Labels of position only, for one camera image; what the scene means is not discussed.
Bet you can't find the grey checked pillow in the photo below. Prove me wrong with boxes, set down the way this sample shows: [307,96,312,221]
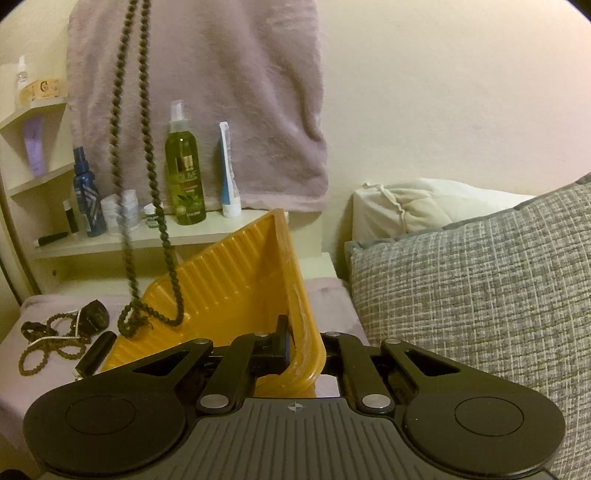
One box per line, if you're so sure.
[346,177,590,479]

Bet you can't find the orange plastic tray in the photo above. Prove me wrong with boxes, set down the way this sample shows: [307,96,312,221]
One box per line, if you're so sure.
[103,209,327,398]

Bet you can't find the purple tube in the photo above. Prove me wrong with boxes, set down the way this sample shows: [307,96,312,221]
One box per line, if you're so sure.
[22,115,47,177]

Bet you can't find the black white lip balm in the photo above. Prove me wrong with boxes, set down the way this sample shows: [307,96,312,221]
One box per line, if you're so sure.
[62,200,79,235]

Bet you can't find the dark green bead necklace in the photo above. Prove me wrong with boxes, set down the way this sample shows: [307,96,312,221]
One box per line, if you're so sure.
[105,0,187,338]

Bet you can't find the white pillow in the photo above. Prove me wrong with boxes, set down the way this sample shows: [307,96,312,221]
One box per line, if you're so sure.
[352,178,532,241]

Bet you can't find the dark green small tube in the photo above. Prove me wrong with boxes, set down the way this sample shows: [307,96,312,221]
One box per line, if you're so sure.
[34,232,68,248]

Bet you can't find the small clear bottle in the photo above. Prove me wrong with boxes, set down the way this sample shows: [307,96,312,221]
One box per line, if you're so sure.
[16,55,28,92]

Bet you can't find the white cream jar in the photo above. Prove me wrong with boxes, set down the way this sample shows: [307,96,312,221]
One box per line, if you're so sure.
[100,189,140,236]

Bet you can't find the brown wooden bead necklace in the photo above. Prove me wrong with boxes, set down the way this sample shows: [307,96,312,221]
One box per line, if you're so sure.
[17,311,93,377]

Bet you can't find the pink hanging towel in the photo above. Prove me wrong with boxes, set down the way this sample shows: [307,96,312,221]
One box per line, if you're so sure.
[66,1,329,212]

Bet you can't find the small cardboard box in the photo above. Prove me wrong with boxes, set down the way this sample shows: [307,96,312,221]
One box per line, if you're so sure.
[18,78,67,106]

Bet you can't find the blue spray bottle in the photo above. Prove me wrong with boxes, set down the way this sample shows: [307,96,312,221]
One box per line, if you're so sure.
[73,147,106,238]

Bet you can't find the black smart watch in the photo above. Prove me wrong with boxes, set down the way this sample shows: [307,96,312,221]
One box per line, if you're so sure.
[77,299,110,336]

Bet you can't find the green olive spray bottle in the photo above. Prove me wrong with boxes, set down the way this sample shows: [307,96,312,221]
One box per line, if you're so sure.
[165,100,206,226]

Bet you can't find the cream wooden shelf unit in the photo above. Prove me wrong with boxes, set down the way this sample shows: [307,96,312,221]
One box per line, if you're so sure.
[0,59,341,296]

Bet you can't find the black cylinder case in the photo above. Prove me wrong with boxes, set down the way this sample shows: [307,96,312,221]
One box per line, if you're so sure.
[75,331,117,379]

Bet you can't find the small green-label jar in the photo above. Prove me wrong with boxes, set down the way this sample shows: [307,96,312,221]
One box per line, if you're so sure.
[143,204,158,229]

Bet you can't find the blue white tube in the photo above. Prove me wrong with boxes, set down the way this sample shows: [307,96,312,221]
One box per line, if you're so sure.
[218,121,242,218]

